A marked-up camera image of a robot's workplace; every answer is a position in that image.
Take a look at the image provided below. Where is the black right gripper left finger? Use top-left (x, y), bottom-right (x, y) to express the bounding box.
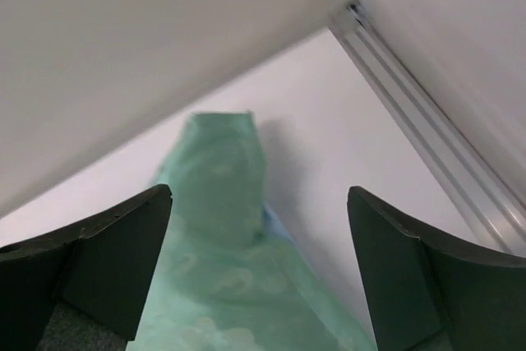
top-left (1, 184), bottom-right (172, 350)

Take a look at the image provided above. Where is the aluminium rail frame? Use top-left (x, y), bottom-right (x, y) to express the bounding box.
top-left (329, 1), bottom-right (525, 256)

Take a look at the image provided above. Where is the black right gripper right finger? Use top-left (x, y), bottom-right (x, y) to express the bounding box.
top-left (348, 187), bottom-right (525, 351)

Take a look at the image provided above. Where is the light blue pillowcase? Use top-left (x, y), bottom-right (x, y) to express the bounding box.
top-left (128, 113), bottom-right (374, 350)

